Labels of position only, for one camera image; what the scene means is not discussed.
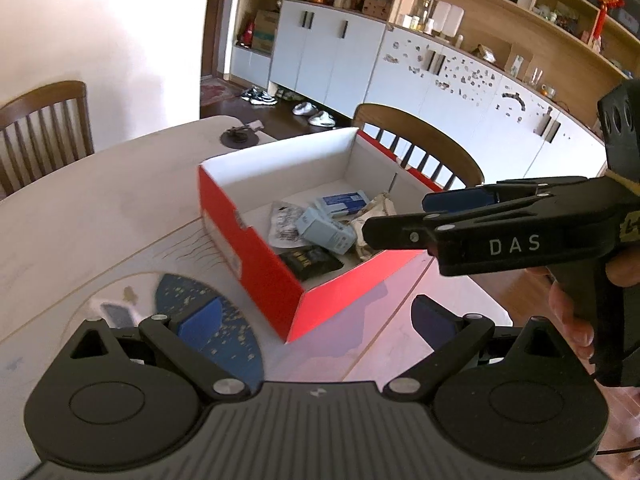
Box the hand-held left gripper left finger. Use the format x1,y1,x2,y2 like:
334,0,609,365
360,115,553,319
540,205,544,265
47,297,251,403

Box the person's right hand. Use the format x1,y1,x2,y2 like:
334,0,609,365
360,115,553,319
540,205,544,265
547,251,640,361

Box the red patterned doormat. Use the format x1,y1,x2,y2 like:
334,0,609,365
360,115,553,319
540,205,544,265
200,80,242,107

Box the red cardboard box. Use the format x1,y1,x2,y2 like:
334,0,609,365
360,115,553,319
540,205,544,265
197,127,442,344

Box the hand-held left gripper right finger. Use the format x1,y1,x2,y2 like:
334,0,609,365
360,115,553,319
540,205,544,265
384,295,586,403

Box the white printed foil wrapper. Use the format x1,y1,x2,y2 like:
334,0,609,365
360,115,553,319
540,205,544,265
270,201,307,248

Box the white canisters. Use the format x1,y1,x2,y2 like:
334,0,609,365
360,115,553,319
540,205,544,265
434,2,463,36

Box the beige foil snack bag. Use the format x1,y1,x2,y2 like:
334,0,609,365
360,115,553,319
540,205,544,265
350,192,399,261

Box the black round stand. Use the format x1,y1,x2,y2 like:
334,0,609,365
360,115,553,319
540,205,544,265
221,125,258,149

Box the white and dark blue packet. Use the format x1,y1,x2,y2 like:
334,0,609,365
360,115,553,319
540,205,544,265
315,191,371,219

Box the black snack packet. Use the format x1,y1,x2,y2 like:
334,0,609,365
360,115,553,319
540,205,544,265
279,246,345,281

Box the wooden wall shelf unit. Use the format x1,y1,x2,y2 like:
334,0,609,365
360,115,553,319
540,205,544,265
280,0,640,141

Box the tall glass jar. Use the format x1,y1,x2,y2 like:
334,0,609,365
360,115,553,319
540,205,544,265
415,0,440,31

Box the marble-patterned desktop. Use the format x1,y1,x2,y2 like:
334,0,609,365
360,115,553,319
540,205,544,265
0,115,513,396

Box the brown wooden chair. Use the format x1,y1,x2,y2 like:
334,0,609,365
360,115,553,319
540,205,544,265
352,103,485,192
0,81,95,201

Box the brown cardboard carton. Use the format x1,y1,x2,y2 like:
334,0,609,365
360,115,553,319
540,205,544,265
252,10,280,55

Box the light blue carton box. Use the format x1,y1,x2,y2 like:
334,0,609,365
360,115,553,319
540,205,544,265
295,207,357,255

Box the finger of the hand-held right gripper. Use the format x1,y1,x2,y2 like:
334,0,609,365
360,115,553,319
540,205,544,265
422,176,591,213
362,175,618,277

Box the white cabinet row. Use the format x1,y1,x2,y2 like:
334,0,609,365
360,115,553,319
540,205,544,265
230,0,608,181

